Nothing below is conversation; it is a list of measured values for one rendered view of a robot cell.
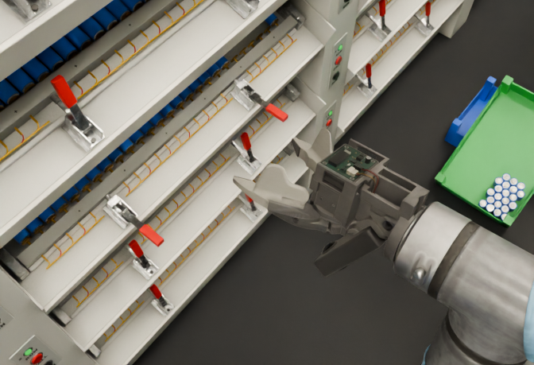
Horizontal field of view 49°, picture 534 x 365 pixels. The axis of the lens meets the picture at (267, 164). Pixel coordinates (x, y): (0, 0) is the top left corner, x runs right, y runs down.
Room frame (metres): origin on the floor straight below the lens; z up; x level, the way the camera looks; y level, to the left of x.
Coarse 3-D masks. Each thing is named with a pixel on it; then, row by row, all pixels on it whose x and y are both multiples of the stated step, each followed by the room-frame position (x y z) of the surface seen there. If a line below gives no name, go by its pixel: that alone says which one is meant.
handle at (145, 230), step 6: (126, 210) 0.37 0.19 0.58; (126, 216) 0.37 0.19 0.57; (132, 216) 0.37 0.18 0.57; (132, 222) 0.36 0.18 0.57; (138, 222) 0.36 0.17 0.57; (138, 228) 0.35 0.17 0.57; (144, 228) 0.35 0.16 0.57; (150, 228) 0.35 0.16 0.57; (144, 234) 0.34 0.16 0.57; (150, 234) 0.34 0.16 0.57; (156, 234) 0.34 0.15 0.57; (150, 240) 0.33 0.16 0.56; (156, 240) 0.33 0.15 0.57; (162, 240) 0.33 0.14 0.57
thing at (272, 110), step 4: (252, 92) 0.57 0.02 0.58; (252, 96) 0.57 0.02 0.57; (256, 96) 0.57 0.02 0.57; (256, 100) 0.57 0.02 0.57; (260, 100) 0.57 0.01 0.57; (264, 100) 0.57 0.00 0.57; (260, 104) 0.56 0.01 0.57; (264, 104) 0.56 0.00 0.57; (268, 104) 0.56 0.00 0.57; (272, 104) 0.56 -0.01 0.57; (268, 108) 0.55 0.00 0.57; (272, 108) 0.55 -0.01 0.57; (276, 108) 0.55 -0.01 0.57; (272, 112) 0.54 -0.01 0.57; (276, 112) 0.54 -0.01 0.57; (280, 112) 0.54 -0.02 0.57; (276, 116) 0.54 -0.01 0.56; (280, 116) 0.53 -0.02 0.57; (284, 116) 0.53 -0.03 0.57; (284, 120) 0.53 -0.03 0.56
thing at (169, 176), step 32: (288, 0) 0.76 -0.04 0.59; (256, 32) 0.70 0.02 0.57; (320, 32) 0.71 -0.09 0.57; (288, 64) 0.66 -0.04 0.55; (160, 128) 0.51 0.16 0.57; (192, 128) 0.52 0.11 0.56; (224, 128) 0.53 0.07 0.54; (192, 160) 0.47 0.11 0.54; (160, 192) 0.42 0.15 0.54; (96, 224) 0.36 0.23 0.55; (0, 256) 0.29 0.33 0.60; (64, 256) 0.31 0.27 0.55; (96, 256) 0.32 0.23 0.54; (32, 288) 0.27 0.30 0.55; (64, 288) 0.27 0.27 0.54
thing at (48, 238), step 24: (288, 24) 0.71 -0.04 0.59; (264, 48) 0.66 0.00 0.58; (240, 72) 0.61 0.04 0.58; (216, 96) 0.57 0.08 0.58; (144, 144) 0.47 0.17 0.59; (120, 168) 0.43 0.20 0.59; (96, 192) 0.39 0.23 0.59; (72, 216) 0.36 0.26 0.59; (48, 240) 0.32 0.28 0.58; (72, 240) 0.33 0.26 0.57; (24, 264) 0.29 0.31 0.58; (48, 264) 0.30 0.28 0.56
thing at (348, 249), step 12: (372, 228) 0.29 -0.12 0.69; (336, 240) 0.31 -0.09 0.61; (348, 240) 0.29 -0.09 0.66; (360, 240) 0.28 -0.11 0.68; (372, 240) 0.27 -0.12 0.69; (384, 240) 0.28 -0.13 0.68; (324, 252) 0.29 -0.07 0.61; (336, 252) 0.28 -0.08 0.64; (348, 252) 0.28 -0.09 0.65; (360, 252) 0.27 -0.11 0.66; (324, 264) 0.28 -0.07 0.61; (336, 264) 0.27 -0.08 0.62; (348, 264) 0.27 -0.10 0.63; (324, 276) 0.27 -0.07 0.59
